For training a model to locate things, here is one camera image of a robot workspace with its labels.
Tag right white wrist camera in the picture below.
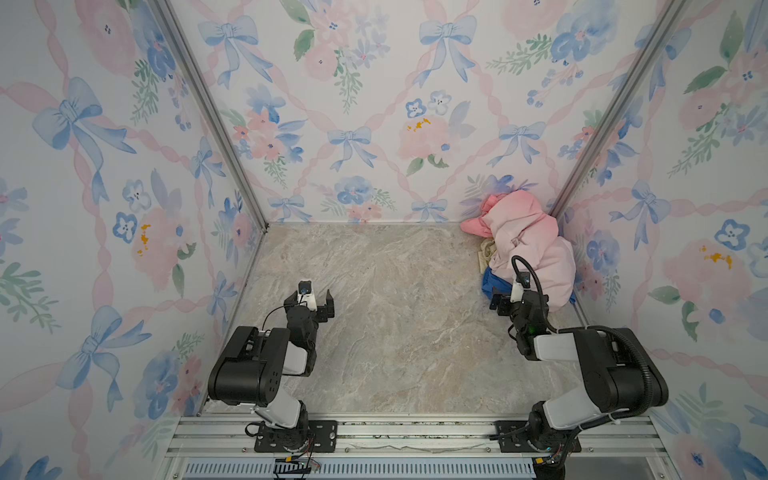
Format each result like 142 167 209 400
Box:
510 271 531 303

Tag left aluminium corner post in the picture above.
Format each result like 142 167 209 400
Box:
148 0 269 234

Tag aluminium corner post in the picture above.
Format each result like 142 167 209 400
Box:
148 0 269 234
550 0 688 219

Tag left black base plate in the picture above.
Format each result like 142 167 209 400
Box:
246 420 338 454

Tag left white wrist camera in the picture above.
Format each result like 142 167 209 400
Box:
297 280 317 311

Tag right aluminium corner post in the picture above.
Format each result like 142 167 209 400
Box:
550 0 688 219

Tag aluminium mounting rail frame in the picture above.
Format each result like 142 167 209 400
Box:
152 412 682 480

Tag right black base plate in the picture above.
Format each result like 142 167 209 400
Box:
490 420 568 456

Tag black corrugated cable conduit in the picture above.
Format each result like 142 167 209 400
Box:
509 254 655 421

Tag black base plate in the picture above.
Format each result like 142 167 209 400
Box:
246 420 338 454
490 420 568 456

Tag beige cream cloth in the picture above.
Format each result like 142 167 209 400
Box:
477 238 497 274

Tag blue cloth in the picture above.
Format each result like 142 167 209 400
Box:
481 267 512 300

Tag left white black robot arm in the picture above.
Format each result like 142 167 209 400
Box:
208 281 338 455

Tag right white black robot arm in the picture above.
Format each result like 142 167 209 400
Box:
490 290 669 473

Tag pink cloth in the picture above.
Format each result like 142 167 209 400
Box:
460 190 576 312

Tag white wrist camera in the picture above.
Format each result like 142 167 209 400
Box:
297 280 317 311
510 271 531 303

